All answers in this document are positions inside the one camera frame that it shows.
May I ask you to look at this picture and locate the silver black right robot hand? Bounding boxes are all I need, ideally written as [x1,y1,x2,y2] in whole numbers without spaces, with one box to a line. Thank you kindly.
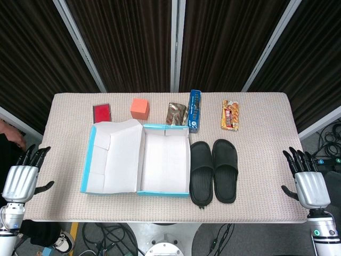
[281,146,331,209]

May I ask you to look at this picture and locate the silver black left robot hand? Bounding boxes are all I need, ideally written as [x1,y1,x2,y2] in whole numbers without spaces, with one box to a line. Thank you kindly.
[1,145,55,203]

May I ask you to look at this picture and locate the black slipper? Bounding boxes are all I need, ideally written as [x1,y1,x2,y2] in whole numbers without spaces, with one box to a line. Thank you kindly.
[189,141,214,209]
[212,139,239,205]

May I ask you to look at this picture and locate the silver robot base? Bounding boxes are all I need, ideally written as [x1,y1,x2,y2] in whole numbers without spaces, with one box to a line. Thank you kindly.
[125,222,203,256]

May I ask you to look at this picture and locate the person's bare hand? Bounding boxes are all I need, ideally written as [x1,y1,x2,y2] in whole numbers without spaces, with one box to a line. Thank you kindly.
[0,121,27,150]

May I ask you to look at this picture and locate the beige fabric-covered table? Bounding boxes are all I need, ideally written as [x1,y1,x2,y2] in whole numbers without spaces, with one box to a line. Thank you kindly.
[22,92,320,224]

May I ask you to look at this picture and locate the red flat box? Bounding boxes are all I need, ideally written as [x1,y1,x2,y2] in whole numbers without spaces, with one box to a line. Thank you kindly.
[92,103,112,124]

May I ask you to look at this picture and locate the light blue open shoe box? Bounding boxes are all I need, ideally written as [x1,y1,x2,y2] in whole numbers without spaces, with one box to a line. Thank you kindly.
[80,119,190,197]

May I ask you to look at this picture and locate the black power strip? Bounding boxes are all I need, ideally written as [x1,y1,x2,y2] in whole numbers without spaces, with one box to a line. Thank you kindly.
[316,157,341,166]

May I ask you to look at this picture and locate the black trouser leg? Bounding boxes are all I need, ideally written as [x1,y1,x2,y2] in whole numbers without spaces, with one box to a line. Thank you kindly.
[20,220,63,247]

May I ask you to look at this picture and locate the white black sneaker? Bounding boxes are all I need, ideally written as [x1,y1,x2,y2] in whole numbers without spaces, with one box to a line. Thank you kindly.
[53,229,75,253]

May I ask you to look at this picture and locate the yellow snack bar package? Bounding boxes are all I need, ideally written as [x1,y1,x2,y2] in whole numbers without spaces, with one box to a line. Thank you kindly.
[220,99,240,131]

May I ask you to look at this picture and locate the dark brown pleated curtain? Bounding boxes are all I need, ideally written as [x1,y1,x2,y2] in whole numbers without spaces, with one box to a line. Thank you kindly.
[178,0,291,93]
[248,0,341,133]
[0,0,101,134]
[65,0,173,93]

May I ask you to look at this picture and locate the long blue carton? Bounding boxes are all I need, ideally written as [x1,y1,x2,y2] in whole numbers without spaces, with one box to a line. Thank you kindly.
[188,89,202,133]

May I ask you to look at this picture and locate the orange cube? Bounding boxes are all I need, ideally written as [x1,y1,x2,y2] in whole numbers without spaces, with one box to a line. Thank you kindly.
[130,98,149,120]

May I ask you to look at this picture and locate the brown gold snack packet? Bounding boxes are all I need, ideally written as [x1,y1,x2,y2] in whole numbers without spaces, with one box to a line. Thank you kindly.
[165,102,188,126]

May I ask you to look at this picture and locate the black cable bundle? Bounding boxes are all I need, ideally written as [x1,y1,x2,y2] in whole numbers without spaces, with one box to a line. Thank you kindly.
[311,124,341,158]

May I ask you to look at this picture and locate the grey metal frame post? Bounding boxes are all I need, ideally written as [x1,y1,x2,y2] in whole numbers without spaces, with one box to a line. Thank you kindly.
[52,0,108,93]
[169,0,186,93]
[298,106,341,141]
[240,0,303,93]
[0,106,44,140]

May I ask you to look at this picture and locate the tangled black floor cables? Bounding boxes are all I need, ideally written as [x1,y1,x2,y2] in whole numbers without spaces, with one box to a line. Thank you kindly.
[81,223,139,256]

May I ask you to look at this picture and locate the black cable with inline switch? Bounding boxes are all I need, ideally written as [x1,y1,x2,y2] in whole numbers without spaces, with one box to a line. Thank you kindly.
[209,223,235,256]

